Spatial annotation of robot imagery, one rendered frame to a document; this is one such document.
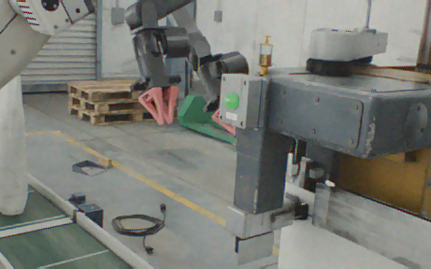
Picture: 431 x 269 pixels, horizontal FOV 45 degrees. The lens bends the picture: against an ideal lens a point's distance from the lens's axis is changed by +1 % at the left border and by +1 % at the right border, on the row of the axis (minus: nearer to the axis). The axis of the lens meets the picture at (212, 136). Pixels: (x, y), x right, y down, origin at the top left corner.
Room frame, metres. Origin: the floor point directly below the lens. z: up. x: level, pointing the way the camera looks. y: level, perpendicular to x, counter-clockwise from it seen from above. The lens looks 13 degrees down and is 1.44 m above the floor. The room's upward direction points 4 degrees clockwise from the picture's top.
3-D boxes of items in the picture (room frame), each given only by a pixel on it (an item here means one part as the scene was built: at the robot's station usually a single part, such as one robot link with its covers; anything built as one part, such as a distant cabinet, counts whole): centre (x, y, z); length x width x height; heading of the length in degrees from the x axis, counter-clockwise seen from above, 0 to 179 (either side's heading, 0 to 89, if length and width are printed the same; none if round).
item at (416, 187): (1.20, -0.48, 1.18); 0.34 x 0.25 x 0.31; 129
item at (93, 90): (6.88, 1.23, 0.36); 1.20 x 0.82 x 0.14; 125
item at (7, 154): (2.64, 1.09, 0.74); 0.47 x 0.22 x 0.72; 37
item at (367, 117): (0.96, -0.23, 1.21); 0.30 x 0.25 x 0.30; 39
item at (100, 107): (6.92, 1.21, 0.22); 1.21 x 0.84 x 0.14; 129
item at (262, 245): (0.99, -0.09, 0.98); 0.09 x 0.05 x 0.05; 129
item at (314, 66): (1.03, -0.22, 1.35); 0.09 x 0.09 x 0.03
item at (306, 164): (1.09, -0.21, 1.08); 0.03 x 0.01 x 0.13; 129
